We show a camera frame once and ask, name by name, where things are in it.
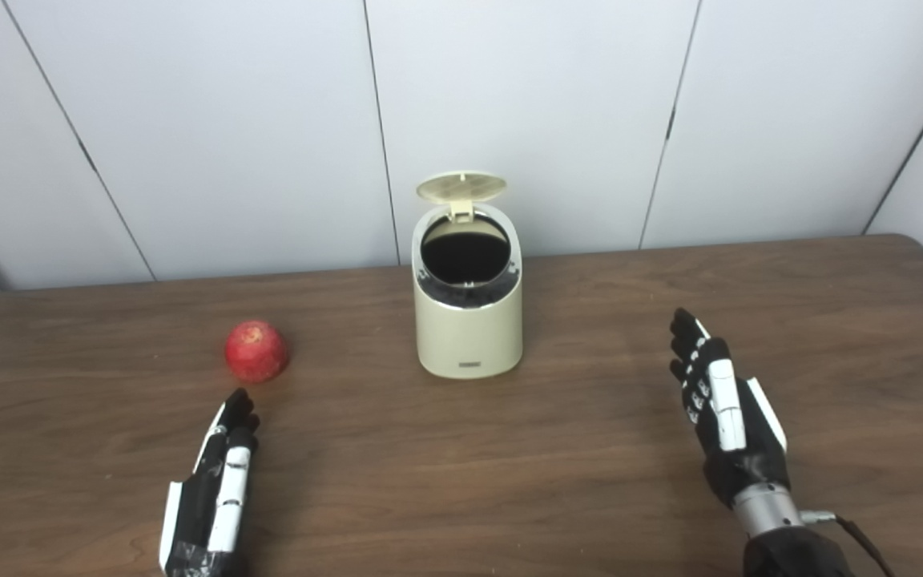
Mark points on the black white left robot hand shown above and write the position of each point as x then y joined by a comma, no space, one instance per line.
205,513

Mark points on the cream-colored bin body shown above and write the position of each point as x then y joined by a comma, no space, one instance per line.
469,336

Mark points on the red apple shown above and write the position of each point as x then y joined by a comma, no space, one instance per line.
255,351

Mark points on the cream round bin lid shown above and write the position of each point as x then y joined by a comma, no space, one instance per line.
461,187

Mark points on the black wall panel clip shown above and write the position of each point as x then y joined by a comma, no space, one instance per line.
671,124

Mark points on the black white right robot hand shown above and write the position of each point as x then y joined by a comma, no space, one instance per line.
726,409

